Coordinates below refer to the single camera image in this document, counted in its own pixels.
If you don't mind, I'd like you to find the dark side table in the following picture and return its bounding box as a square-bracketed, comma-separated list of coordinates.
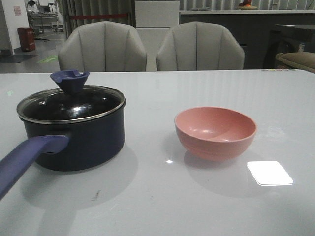
[263, 24, 315, 69]

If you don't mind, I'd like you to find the pink bowl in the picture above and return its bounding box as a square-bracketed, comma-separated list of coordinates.
[174, 107, 257, 161]

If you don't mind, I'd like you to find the grey kitchen counter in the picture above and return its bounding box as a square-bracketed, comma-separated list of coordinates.
[180, 10, 315, 69]

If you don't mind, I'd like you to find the beige upholstered chair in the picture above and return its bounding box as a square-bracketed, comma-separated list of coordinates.
[58, 21, 147, 72]
[156, 22, 245, 71]

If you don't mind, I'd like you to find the dark blue saucepan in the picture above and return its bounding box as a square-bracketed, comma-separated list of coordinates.
[0, 98, 126, 200]

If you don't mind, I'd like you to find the left beige upholstered chair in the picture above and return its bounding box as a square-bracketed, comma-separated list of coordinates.
[58, 21, 147, 72]

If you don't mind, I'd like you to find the glass lid with blue knob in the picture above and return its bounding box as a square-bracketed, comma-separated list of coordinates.
[17, 69, 126, 124]

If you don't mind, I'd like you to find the right beige upholstered chair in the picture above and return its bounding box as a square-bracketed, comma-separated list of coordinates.
[156, 22, 245, 71]

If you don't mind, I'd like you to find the beige cushion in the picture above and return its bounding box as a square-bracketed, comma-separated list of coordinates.
[275, 52, 315, 73]

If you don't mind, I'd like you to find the fruit plate on counter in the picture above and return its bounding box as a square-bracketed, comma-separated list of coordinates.
[237, 0, 257, 10]

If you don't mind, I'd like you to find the red barrier belt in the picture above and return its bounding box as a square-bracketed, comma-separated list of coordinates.
[69, 13, 129, 20]

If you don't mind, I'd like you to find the red trash bin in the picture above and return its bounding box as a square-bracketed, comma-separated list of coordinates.
[17, 27, 35, 52]

